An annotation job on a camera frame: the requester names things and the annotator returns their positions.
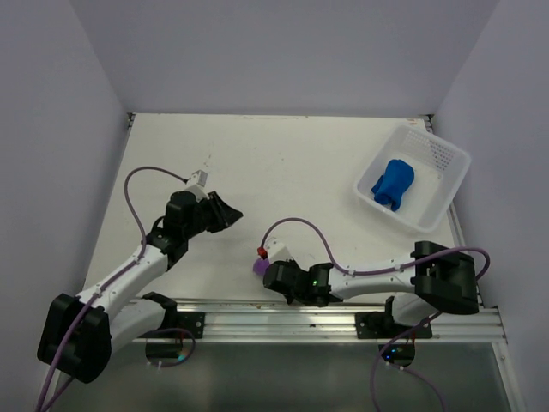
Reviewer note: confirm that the purple towel black trim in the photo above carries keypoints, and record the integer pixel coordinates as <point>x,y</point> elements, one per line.
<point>260,266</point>

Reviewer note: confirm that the blue towel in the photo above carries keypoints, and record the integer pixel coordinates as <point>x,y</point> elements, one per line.
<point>392,185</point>

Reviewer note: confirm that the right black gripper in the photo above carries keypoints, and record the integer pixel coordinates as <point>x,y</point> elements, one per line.
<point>288,263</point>

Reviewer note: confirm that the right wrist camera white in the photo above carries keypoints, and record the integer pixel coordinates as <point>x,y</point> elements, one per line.
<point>273,251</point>

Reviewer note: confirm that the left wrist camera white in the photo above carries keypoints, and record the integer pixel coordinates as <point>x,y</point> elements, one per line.
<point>196,185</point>

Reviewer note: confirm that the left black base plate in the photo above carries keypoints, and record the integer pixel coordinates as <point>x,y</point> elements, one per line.
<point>193,322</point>

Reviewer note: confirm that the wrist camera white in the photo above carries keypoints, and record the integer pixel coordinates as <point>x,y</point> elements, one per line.
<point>273,251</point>
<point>196,185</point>

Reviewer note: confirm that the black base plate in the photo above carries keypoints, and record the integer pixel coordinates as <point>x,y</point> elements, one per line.
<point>377,325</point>
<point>193,322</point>

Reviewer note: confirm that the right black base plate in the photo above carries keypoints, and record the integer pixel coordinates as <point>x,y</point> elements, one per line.
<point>377,325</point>

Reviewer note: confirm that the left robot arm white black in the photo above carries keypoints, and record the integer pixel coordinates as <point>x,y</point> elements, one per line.
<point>82,332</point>

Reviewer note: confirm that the white plastic basket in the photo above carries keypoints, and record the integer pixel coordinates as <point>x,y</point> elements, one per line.
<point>439,166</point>

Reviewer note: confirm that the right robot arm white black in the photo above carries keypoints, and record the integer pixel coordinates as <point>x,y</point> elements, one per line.
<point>431,279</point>

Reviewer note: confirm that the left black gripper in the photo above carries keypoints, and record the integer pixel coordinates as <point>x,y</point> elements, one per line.
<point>224,215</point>

